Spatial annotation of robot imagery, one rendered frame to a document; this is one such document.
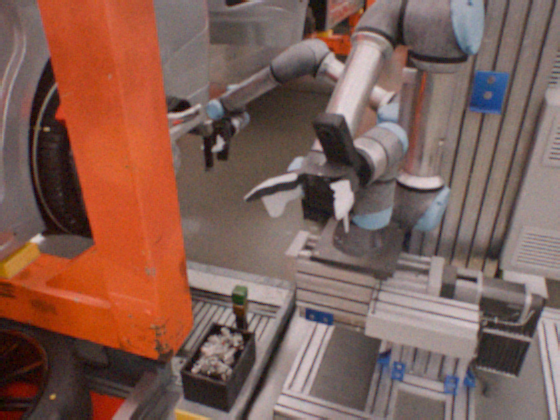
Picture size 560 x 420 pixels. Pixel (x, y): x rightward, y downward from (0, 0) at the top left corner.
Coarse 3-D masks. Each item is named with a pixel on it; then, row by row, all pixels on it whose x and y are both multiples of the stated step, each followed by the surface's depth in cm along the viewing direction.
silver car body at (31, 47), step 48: (0, 0) 123; (192, 0) 212; (0, 48) 126; (48, 48) 138; (192, 48) 219; (0, 96) 128; (192, 96) 227; (0, 144) 128; (0, 192) 131; (0, 240) 133
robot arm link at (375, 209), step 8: (376, 184) 85; (384, 184) 85; (392, 184) 86; (368, 192) 86; (376, 192) 86; (384, 192) 86; (392, 192) 87; (368, 200) 87; (376, 200) 86; (384, 200) 87; (392, 200) 89; (360, 208) 89; (368, 208) 88; (376, 208) 87; (384, 208) 88; (360, 216) 89; (368, 216) 88; (376, 216) 88; (384, 216) 89; (360, 224) 90; (368, 224) 89; (376, 224) 89; (384, 224) 90
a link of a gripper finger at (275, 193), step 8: (288, 176) 71; (296, 176) 71; (264, 184) 69; (272, 184) 69; (280, 184) 69; (288, 184) 69; (296, 184) 70; (256, 192) 68; (264, 192) 69; (272, 192) 69; (280, 192) 71; (288, 192) 71; (296, 192) 72; (248, 200) 68; (264, 200) 70; (272, 200) 71; (280, 200) 71; (288, 200) 72; (272, 208) 71; (280, 208) 72; (272, 216) 72
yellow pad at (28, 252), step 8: (24, 248) 143; (32, 248) 145; (8, 256) 140; (16, 256) 140; (24, 256) 143; (32, 256) 146; (0, 264) 136; (8, 264) 137; (16, 264) 140; (24, 264) 143; (0, 272) 138; (8, 272) 138; (16, 272) 140
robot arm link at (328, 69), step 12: (312, 48) 170; (324, 48) 174; (324, 60) 172; (336, 60) 175; (312, 72) 175; (324, 72) 174; (336, 72) 173; (336, 84) 175; (372, 96) 171; (384, 96) 170; (396, 96) 169; (372, 108) 173
